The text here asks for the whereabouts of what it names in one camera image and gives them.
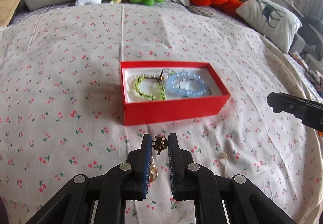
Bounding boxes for gold double ring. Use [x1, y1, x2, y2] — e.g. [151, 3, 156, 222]
[148, 160, 159, 184]

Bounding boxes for small gold stud earring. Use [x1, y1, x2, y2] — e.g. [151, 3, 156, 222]
[221, 152, 228, 159]

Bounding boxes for green bead flower bracelet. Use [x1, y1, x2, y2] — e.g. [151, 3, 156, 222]
[133, 68, 177, 102]

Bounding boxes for light blue bead bracelet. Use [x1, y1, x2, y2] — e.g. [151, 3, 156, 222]
[165, 71, 213, 99]

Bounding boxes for grey office chair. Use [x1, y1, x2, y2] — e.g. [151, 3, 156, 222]
[289, 15, 322, 61]

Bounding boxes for deer print pillow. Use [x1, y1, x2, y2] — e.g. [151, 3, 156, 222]
[235, 0, 302, 53]

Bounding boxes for red OnePlus box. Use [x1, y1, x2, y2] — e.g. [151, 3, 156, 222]
[121, 61, 231, 126]

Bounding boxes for cherry print bed sheet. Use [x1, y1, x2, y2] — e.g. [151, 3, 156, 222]
[1, 2, 322, 223]

